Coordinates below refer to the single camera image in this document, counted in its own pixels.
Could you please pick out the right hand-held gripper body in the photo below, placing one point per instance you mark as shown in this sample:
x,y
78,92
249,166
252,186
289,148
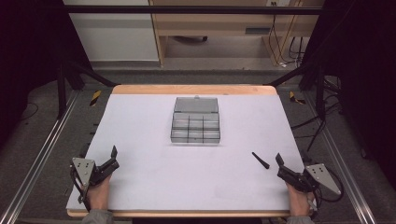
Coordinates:
x,y
320,175

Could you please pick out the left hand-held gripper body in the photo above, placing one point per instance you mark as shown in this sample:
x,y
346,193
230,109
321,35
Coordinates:
x,y
83,169

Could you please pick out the black tapered stick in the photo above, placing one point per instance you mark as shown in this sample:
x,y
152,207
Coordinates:
x,y
261,160

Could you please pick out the clear plastic compartment box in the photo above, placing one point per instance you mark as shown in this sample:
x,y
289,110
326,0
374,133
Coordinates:
x,y
195,121

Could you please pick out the person's left hand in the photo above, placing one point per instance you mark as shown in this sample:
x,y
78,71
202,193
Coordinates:
x,y
99,194

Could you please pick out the person's right hand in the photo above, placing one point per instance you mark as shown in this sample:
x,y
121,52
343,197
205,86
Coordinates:
x,y
298,202

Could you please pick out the white table mat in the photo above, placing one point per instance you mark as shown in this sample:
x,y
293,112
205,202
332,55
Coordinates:
x,y
149,174

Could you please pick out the yellow black tape marker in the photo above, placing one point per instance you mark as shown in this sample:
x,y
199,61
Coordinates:
x,y
95,97
295,98

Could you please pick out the black curtain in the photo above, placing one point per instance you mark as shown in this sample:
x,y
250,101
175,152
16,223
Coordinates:
x,y
28,56
364,77

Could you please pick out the white cabinet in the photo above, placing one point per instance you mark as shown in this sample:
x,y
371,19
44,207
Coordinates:
x,y
115,34

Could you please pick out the light wooden desk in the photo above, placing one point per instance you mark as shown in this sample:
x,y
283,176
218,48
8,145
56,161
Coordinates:
x,y
218,23

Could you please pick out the aluminium floor rail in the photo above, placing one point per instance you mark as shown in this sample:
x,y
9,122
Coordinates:
x,y
342,168
46,149

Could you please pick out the black metal frame strut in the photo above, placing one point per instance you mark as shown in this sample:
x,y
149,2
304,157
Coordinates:
x,y
319,90
62,87

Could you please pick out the black horizontal frame bar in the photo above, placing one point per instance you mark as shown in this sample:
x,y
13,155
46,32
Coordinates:
x,y
186,9

